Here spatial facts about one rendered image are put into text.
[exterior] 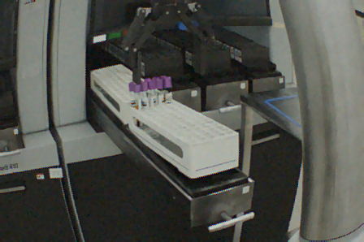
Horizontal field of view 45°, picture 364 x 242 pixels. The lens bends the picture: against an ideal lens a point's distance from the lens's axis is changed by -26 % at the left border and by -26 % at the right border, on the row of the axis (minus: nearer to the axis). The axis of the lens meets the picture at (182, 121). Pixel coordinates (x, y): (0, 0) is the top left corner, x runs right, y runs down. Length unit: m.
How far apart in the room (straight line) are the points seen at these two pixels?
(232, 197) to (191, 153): 0.12
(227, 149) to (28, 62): 0.64
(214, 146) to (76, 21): 0.60
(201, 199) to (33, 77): 0.64
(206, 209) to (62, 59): 0.63
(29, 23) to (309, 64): 1.02
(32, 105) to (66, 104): 0.12
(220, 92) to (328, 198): 1.09
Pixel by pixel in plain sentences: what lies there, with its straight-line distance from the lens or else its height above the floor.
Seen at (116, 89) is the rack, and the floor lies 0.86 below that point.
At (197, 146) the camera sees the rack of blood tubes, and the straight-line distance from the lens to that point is 0.99.
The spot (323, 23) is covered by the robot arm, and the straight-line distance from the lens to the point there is 0.47.
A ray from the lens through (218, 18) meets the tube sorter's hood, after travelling 1.58.
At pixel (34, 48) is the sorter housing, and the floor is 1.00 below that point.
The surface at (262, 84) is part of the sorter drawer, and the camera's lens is 1.63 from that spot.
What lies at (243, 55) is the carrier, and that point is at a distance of 1.66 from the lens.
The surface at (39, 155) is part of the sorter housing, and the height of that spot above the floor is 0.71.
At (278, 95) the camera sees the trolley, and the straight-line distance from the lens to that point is 1.46.
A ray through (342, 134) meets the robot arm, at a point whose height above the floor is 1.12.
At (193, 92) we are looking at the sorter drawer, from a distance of 1.52.
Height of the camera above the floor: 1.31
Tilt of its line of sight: 22 degrees down
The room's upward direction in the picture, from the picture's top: 1 degrees counter-clockwise
